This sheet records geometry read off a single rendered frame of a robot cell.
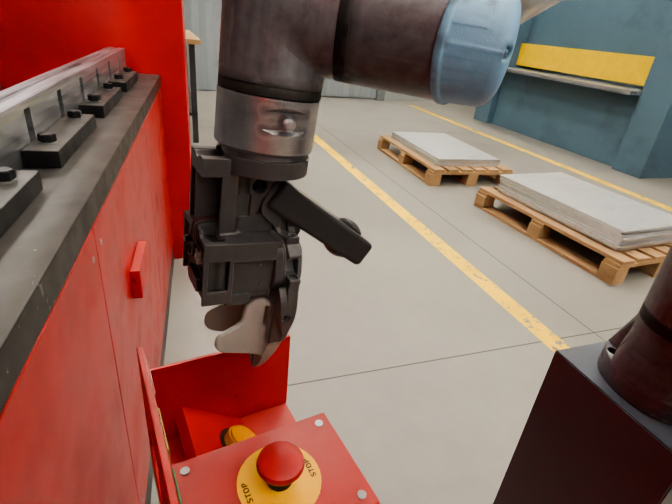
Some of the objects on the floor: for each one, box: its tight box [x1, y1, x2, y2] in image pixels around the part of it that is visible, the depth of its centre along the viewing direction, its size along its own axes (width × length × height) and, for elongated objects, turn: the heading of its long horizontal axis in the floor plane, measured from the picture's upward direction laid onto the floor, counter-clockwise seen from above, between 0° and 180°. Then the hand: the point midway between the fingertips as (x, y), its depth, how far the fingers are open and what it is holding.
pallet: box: [377, 135, 513, 186], centre depth 433 cm, size 120×82×14 cm
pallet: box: [474, 186, 672, 285], centre depth 306 cm, size 120×82×14 cm
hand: (262, 352), depth 44 cm, fingers closed
